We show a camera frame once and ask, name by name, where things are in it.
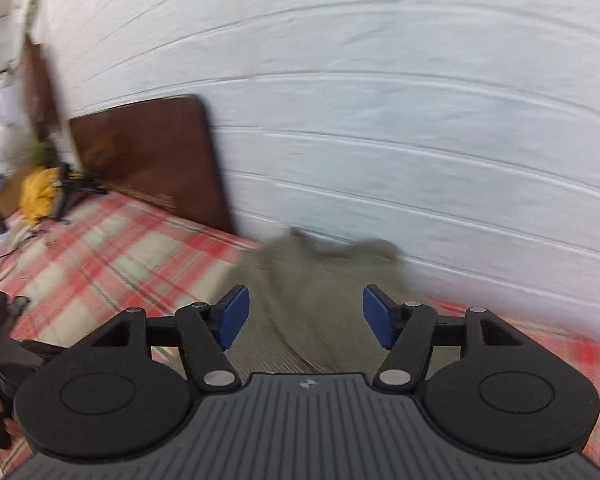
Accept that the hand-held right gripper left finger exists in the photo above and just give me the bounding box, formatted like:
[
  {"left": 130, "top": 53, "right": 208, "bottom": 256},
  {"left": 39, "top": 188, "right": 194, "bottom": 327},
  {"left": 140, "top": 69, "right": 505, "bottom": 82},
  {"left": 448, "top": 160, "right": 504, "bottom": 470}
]
[{"left": 90, "top": 284, "right": 251, "bottom": 392}]

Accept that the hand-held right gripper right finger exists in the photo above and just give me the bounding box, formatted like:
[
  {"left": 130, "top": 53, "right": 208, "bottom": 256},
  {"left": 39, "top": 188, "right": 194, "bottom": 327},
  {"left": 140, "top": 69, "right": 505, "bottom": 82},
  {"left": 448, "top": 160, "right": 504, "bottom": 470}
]
[{"left": 362, "top": 284, "right": 523, "bottom": 392}]

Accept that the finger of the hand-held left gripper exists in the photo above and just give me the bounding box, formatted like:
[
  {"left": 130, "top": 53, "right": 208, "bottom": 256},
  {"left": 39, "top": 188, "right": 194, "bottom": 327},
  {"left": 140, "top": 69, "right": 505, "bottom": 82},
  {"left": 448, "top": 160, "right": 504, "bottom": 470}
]
[{"left": 19, "top": 339, "right": 68, "bottom": 365}]

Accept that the striped shirt with checked lining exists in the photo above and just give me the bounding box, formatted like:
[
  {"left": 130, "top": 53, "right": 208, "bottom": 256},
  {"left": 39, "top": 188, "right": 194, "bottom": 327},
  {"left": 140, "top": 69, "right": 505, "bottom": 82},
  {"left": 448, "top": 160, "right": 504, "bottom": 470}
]
[{"left": 225, "top": 227, "right": 431, "bottom": 374}]

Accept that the red plaid bed sheet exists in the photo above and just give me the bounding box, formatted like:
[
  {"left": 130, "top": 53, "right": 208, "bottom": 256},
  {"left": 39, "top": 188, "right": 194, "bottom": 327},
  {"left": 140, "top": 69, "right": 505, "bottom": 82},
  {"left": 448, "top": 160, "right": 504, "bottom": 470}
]
[{"left": 0, "top": 192, "right": 600, "bottom": 466}]

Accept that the yellow cloth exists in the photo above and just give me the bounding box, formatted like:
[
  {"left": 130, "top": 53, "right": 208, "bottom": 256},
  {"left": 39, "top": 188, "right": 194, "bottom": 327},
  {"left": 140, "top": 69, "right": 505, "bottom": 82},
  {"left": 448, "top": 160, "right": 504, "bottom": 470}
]
[{"left": 20, "top": 166, "right": 64, "bottom": 224}]

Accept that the black tripod stand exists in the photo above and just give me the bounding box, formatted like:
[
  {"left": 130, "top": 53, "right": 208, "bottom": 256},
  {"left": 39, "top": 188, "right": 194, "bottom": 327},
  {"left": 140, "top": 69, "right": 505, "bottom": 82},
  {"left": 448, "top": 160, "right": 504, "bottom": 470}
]
[{"left": 42, "top": 162, "right": 108, "bottom": 226}]

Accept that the brown wooden board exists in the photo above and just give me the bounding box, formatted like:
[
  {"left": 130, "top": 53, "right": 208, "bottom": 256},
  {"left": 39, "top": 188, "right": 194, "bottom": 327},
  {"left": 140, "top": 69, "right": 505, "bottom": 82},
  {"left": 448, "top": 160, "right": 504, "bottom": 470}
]
[{"left": 69, "top": 94, "right": 234, "bottom": 234}]

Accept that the brown paper bag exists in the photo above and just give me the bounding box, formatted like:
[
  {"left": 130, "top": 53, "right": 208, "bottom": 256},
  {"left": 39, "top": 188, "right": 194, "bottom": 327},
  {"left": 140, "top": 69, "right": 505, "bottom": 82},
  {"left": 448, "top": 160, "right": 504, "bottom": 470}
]
[{"left": 22, "top": 35, "right": 62, "bottom": 145}]

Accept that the thin black cable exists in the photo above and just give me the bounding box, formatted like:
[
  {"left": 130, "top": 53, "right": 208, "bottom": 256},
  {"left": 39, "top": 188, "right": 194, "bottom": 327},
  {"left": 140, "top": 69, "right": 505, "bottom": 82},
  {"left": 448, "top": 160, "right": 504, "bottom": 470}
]
[{"left": 0, "top": 215, "right": 48, "bottom": 263}]

